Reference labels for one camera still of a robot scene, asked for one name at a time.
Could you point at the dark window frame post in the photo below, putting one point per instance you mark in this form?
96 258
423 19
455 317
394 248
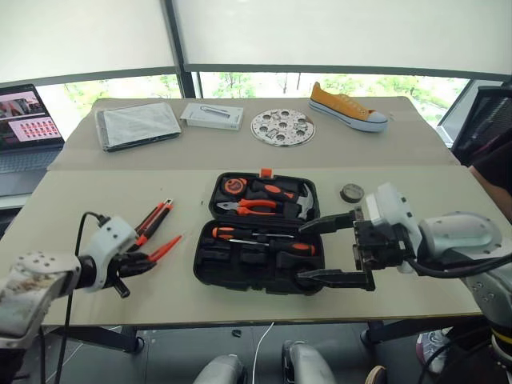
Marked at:
182 48

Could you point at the person's bare forearm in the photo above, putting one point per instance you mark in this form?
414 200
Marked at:
494 196

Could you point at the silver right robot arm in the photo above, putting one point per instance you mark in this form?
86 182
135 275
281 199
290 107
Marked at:
460 236

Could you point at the white grey sneaker on foot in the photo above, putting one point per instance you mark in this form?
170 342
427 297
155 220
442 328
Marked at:
432 348

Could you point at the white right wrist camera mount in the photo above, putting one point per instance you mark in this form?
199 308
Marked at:
386 208

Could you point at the black table leg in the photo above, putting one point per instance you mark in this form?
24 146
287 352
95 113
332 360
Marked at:
400 330
100 338

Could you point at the yellow canvas sneaker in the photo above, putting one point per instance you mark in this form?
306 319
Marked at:
344 106

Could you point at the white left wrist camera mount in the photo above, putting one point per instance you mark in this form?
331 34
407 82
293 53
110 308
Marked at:
110 236

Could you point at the black mesh office chair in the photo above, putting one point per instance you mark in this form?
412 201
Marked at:
480 120

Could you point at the grey flat fabric pouch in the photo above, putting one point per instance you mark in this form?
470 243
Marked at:
136 126

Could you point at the small black floor object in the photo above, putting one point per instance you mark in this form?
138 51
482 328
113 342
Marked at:
236 332

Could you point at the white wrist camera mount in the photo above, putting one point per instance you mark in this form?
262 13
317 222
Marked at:
386 208
110 236

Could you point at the orange black screwdriver thin shaft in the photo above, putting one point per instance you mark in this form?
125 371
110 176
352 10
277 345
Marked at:
224 232

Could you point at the white flat cardboard box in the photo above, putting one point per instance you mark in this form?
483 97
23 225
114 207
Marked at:
212 116

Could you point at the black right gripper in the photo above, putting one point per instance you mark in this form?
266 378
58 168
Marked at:
378 246

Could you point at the person in black shirt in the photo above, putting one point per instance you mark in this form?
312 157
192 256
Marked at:
496 160

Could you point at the round perforated metal plate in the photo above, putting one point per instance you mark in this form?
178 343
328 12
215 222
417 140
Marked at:
282 128

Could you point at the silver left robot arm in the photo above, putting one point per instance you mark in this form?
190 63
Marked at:
28 280

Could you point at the black plastic tool case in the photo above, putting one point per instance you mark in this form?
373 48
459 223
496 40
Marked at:
240 268

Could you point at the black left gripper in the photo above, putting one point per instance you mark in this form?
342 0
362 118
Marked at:
122 268

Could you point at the grey rounded robot leg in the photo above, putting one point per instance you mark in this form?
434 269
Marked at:
308 364
220 370

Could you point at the grey laptop computer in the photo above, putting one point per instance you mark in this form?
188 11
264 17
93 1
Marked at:
24 132

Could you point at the small round grey cap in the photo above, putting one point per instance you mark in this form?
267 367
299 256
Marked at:
351 193

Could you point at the orange black tape measure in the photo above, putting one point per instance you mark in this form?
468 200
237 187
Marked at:
235 186

